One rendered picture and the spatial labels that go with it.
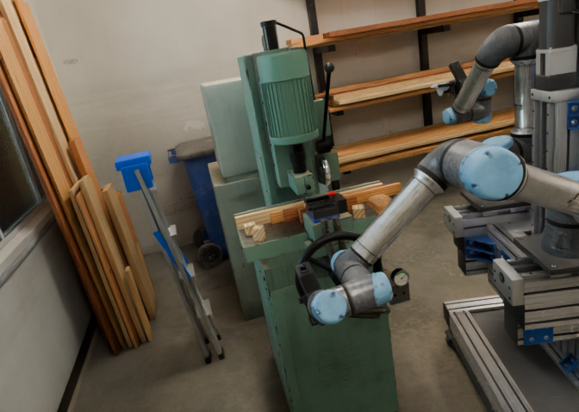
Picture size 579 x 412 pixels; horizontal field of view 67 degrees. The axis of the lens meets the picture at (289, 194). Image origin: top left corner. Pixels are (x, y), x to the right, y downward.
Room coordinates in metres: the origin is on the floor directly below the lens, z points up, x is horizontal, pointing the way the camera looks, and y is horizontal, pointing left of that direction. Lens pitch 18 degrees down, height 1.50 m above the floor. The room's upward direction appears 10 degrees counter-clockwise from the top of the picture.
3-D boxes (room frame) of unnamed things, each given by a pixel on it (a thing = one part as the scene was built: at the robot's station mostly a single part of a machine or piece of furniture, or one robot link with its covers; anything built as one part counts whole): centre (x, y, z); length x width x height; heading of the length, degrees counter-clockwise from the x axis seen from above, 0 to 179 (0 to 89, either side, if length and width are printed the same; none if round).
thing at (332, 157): (1.78, -0.18, 1.02); 0.09 x 0.07 x 0.12; 100
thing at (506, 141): (1.64, -0.84, 0.98); 0.13 x 0.12 x 0.14; 100
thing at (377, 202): (1.53, -0.34, 0.92); 0.14 x 0.09 x 0.04; 10
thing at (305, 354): (1.69, -0.03, 0.36); 0.58 x 0.45 x 0.71; 10
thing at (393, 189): (1.59, -0.18, 0.92); 0.54 x 0.02 x 0.04; 100
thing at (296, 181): (1.59, -0.05, 1.03); 0.14 x 0.07 x 0.09; 10
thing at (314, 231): (1.39, -0.11, 0.92); 0.15 x 0.13 x 0.09; 100
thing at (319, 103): (1.81, -0.17, 1.23); 0.09 x 0.08 x 0.15; 10
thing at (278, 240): (1.47, -0.10, 0.87); 0.61 x 0.30 x 0.06; 100
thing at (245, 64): (1.86, 0.00, 1.16); 0.22 x 0.22 x 0.72; 10
